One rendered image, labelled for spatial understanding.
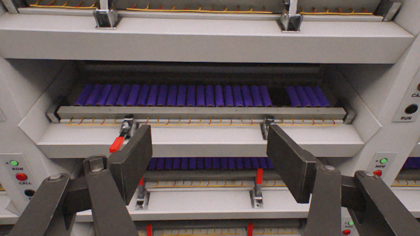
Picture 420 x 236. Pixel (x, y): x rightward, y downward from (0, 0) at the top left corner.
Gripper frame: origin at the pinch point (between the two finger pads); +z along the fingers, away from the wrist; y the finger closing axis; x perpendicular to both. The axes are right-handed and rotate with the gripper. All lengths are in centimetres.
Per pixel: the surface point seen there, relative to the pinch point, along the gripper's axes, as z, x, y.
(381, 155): 20.9, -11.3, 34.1
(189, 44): 17.4, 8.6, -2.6
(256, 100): 28.1, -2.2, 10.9
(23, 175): 21.5, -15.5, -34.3
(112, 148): 14.6, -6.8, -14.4
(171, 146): 21.0, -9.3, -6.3
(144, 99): 28.4, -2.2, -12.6
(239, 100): 28.0, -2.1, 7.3
